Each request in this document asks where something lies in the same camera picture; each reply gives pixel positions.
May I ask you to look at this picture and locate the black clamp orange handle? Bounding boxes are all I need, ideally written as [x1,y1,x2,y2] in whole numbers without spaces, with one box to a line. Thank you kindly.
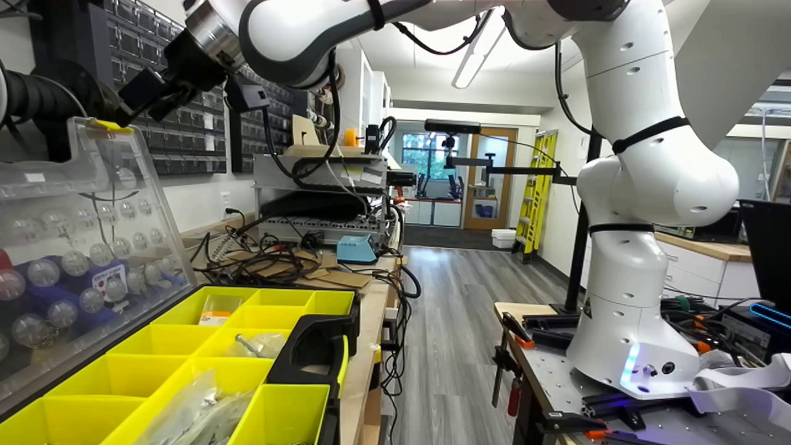
[491,311,533,415]

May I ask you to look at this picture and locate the orange bottle on machine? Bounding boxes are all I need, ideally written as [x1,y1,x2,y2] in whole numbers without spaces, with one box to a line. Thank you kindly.
[344,129,360,148]

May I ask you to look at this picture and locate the wooden door with window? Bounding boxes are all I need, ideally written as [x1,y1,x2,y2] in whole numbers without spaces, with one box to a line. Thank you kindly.
[464,129,517,233]

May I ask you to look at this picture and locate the black corrugated hose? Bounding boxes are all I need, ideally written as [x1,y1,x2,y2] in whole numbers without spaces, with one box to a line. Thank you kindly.
[0,60,119,162]

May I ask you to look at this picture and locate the grey machine on bench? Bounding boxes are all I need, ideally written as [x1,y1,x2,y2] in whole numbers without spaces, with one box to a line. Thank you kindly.
[255,146,418,248]

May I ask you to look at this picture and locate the black parts drawer cabinet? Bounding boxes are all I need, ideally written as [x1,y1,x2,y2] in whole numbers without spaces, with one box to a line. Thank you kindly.
[29,0,227,177]
[224,66,298,173]

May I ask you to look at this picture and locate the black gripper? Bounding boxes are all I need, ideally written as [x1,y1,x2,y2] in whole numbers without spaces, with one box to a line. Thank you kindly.
[119,0,248,120]

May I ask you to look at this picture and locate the white paper sheets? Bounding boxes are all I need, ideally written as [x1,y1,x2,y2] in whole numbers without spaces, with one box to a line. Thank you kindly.
[685,350,791,431]

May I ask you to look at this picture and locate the tangle of black cables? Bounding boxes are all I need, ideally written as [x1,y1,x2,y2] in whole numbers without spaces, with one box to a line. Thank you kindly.
[188,208,331,291]

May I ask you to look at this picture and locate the yellow ladder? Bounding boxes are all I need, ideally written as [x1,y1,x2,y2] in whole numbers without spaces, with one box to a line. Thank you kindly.
[517,131,558,255]

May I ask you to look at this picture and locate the black camera stand pole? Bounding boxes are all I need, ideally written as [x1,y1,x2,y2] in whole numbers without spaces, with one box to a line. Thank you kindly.
[423,118,602,316]

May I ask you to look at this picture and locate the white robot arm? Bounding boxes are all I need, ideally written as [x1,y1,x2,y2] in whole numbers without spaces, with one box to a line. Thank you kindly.
[120,0,791,401]

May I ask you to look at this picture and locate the black monitor screen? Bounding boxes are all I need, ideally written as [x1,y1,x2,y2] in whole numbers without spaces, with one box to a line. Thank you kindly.
[738,201,791,311]

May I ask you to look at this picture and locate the black parts drawer cabinet right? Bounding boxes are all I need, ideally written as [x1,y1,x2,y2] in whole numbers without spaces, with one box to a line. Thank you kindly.
[224,66,298,173]

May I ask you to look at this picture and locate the blue soldering station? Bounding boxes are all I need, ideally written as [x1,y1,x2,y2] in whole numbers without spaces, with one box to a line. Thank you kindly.
[336,235,376,264]

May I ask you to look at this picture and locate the small bag with bolt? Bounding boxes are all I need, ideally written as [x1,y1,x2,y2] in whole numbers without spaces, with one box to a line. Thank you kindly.
[227,330,286,359]

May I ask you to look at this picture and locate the plastic bag of screws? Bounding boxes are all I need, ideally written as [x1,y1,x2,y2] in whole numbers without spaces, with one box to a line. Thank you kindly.
[137,370,253,445]

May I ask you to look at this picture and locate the clear case lid yellow latch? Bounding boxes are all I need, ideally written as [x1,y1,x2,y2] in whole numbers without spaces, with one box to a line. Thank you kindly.
[0,117,196,415]

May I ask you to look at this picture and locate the black parts drawer cabinet left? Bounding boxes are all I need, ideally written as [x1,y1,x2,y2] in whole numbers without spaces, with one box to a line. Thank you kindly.
[29,0,227,177]

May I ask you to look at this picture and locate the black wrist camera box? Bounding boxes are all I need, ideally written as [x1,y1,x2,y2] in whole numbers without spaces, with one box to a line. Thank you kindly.
[224,77,269,112]

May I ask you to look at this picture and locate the black and yellow organizer case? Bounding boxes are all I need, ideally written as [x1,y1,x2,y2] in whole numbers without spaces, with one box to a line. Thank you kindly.
[0,287,360,445]

